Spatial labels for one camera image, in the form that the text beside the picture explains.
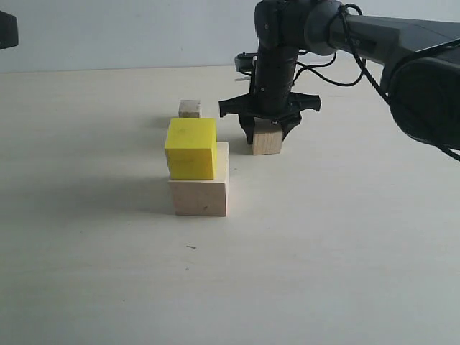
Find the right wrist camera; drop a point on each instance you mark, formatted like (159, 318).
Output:
(245, 63)

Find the yellow cube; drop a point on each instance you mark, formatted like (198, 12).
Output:
(190, 148)

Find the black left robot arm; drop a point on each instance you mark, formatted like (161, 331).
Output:
(9, 34)

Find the medium wooden cube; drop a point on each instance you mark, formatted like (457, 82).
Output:
(267, 138)

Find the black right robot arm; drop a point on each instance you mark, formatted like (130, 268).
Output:
(419, 59)

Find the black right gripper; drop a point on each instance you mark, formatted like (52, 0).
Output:
(270, 95)

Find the large pale wooden cube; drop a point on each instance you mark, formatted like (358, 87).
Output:
(204, 197)

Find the small wooden cube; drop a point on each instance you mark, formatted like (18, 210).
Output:
(189, 109)

